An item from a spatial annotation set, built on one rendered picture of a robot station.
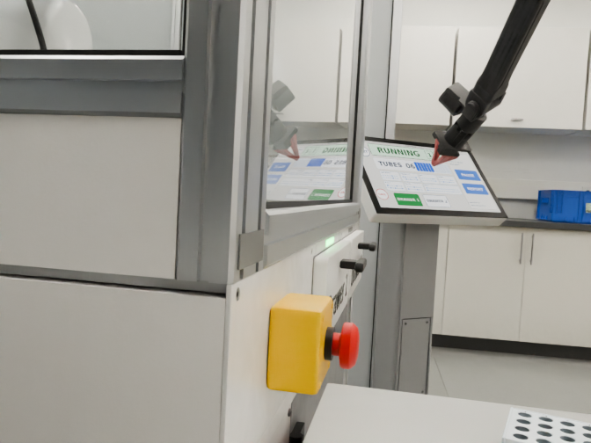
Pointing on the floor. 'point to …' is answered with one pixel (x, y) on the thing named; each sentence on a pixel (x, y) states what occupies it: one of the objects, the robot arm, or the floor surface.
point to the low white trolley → (410, 417)
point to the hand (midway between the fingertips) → (434, 163)
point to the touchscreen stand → (405, 307)
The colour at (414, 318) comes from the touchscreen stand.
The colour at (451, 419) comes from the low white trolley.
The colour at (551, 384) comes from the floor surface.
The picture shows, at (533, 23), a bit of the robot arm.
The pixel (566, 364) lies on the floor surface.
